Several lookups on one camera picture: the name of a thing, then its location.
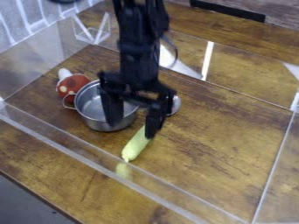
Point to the black bar on table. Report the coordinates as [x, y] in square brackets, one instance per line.
[250, 15]

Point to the clear acrylic enclosure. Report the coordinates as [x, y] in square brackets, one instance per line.
[222, 164]

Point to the red toy mushroom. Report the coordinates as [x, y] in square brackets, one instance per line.
[70, 84]

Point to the green handled metal spoon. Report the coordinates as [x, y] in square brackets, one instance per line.
[139, 141]

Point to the small steel pot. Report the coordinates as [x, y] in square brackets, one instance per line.
[87, 103]

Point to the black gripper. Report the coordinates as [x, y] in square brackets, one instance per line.
[154, 96]

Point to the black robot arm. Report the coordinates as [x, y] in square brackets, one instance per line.
[143, 23]

